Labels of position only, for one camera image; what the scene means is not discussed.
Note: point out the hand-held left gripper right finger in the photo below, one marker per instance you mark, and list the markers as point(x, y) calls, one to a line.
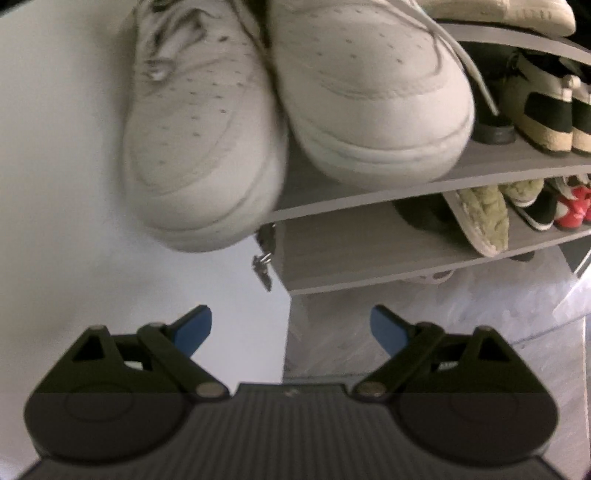
point(390, 330)

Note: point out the cream and black sneaker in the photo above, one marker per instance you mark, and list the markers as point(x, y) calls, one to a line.
point(540, 110)
point(582, 120)

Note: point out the black and white shoe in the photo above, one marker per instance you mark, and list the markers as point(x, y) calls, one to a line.
point(542, 210)

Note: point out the white leather sneaker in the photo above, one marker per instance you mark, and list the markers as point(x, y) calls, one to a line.
point(194, 138)
point(369, 92)

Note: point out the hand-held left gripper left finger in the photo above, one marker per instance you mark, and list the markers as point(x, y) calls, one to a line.
point(191, 330)

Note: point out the beige sandals under cabinet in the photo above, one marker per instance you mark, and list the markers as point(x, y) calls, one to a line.
point(436, 277)

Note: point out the red shoe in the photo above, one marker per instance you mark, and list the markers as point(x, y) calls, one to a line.
point(575, 210)

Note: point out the cream low sneaker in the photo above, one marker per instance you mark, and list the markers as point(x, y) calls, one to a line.
point(503, 14)

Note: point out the metal key in cabinet door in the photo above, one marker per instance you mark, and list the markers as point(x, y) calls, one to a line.
point(263, 267)

